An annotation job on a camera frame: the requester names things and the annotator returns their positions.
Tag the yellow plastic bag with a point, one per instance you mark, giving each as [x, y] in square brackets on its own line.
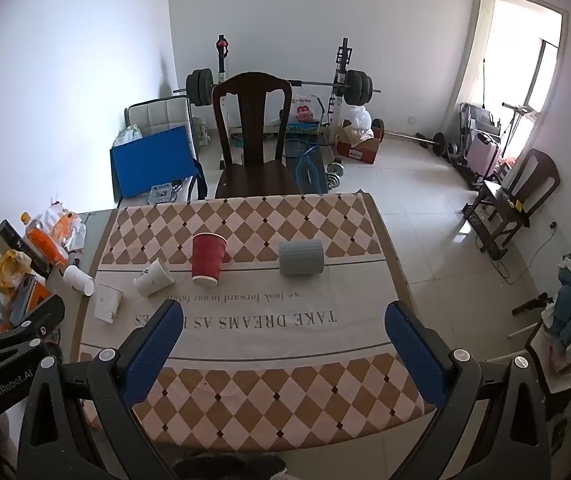
[7, 270]

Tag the barbell with black plates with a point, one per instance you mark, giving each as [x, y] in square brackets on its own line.
[200, 87]

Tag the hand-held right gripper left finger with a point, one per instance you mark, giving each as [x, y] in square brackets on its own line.
[154, 347]

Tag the dark wooden chair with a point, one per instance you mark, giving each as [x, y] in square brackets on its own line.
[490, 195]
[255, 110]

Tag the white red printed plastic bag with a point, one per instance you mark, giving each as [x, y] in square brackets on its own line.
[304, 110]

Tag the orange white plastic bag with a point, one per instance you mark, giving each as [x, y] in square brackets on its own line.
[65, 225]

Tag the grey hand trolley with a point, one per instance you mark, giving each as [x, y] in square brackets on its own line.
[465, 125]

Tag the white printed paper cup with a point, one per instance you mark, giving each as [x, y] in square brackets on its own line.
[107, 302]
[153, 279]

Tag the pink suitcase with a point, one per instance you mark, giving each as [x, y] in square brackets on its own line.
[483, 155]

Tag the black box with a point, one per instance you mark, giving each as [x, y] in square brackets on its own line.
[10, 237]

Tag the chrome dumbbell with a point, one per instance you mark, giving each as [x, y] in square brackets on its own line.
[335, 166]
[333, 181]

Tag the grey ribbed cup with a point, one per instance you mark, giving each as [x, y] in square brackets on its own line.
[301, 258]

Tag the clear plastic container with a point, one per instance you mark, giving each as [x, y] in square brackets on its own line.
[161, 193]

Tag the white board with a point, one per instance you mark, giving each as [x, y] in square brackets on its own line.
[523, 175]

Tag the white plain paper cup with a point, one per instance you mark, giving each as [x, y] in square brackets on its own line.
[77, 277]

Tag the red ribbed paper cup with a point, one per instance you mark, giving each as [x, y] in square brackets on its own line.
[208, 260]

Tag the orange grey box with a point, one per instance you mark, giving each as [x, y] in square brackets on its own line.
[27, 295]

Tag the white side table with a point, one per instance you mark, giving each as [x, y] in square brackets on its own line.
[570, 384]

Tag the white padded chair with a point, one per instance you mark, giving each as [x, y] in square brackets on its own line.
[160, 112]

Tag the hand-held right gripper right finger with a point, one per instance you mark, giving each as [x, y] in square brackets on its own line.
[410, 355]

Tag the orange drink bottle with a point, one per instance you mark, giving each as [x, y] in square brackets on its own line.
[42, 242]

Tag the checkered brown white tablecloth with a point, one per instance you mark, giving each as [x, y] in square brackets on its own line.
[265, 340]

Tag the white green plastic bag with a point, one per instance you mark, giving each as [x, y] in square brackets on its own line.
[129, 135]

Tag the blue board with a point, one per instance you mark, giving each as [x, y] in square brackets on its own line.
[150, 160]

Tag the blue badminton racket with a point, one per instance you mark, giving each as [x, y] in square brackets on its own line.
[310, 146]

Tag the white weight bench rack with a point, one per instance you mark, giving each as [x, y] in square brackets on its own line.
[341, 62]

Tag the thin barbell with small plates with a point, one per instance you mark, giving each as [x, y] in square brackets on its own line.
[438, 139]

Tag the black tool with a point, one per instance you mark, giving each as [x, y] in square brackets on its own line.
[533, 304]

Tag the red cardboard box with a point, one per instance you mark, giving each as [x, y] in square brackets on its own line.
[363, 152]

